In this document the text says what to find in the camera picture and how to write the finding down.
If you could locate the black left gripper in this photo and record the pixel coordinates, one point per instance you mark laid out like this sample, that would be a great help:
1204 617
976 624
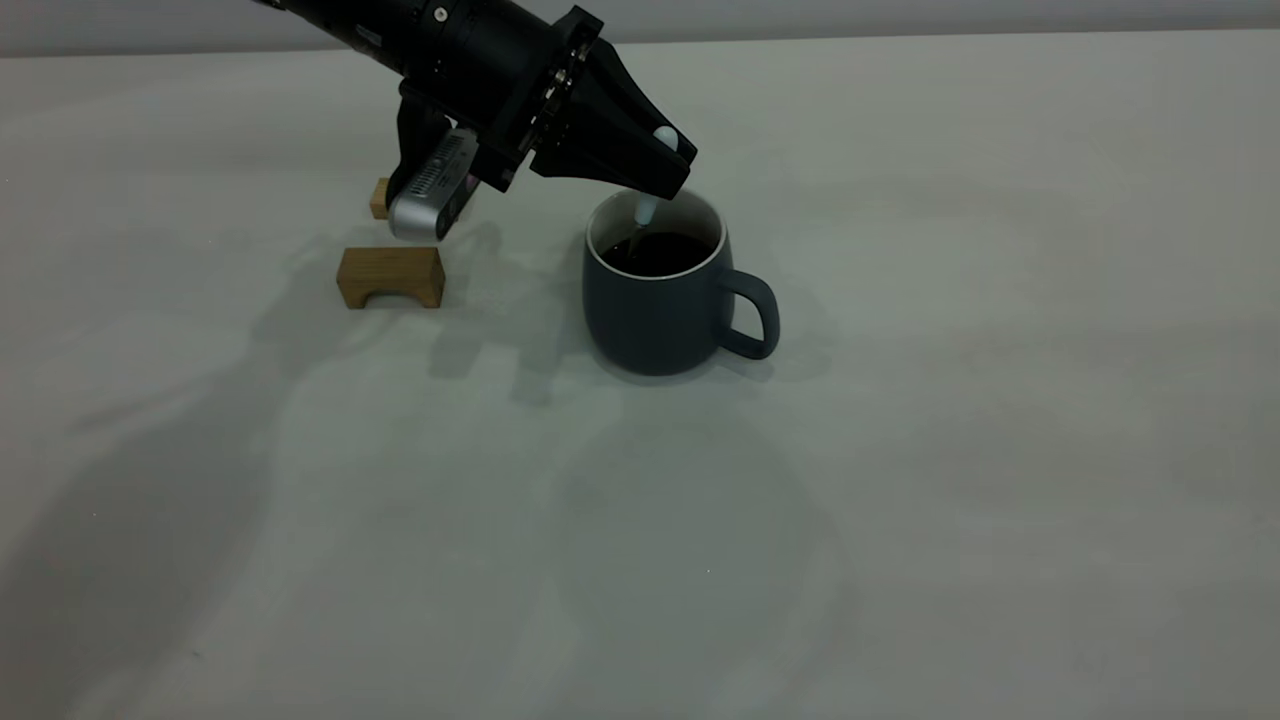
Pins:
535 130

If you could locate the dark grey ceramic mug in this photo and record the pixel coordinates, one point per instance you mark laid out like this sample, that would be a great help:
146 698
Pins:
650 320

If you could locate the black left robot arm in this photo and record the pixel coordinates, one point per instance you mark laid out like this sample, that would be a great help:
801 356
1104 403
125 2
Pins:
450 40

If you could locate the flat rectangular wooden block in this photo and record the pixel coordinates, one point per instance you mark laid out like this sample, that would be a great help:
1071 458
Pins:
379 198

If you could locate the arched wooden block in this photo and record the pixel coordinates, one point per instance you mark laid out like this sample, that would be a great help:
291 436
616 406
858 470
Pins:
390 270

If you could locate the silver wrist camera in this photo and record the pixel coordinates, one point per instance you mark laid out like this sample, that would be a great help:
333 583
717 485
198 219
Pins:
430 195

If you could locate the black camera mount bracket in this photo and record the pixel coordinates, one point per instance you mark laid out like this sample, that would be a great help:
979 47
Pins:
415 125

